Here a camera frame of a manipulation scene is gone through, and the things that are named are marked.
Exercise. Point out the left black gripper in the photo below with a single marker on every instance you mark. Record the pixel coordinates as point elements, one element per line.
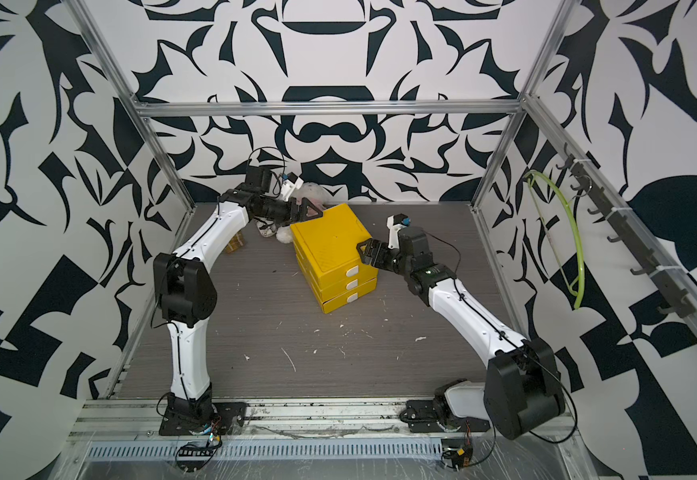
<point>302,213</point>

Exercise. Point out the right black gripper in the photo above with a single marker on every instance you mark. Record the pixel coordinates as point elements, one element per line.
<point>378,261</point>

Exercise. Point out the yellow plastic drawer cabinet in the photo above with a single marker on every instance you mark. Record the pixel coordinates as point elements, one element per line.
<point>326,250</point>

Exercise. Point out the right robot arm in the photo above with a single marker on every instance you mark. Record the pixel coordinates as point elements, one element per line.
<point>521,390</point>

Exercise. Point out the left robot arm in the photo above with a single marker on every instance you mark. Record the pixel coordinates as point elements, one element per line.
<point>186,295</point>

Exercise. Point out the white plush toy pink shirt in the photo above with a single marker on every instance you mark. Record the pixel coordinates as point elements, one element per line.
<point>315,198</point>

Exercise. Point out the brown plaid cloth item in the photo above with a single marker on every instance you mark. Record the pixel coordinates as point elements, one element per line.
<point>236,243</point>

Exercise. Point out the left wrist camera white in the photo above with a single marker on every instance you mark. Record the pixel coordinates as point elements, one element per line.
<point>290,183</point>

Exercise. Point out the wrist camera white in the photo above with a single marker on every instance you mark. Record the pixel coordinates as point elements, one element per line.
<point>290,183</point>
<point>394,224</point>

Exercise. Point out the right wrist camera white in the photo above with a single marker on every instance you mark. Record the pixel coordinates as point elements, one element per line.
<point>394,224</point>

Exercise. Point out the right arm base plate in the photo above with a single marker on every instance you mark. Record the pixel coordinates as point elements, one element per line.
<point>432,416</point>

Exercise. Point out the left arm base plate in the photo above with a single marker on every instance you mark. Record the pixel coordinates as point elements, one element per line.
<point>182,420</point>

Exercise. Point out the black wall hook rack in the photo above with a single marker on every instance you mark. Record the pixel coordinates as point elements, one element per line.
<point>652,261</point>

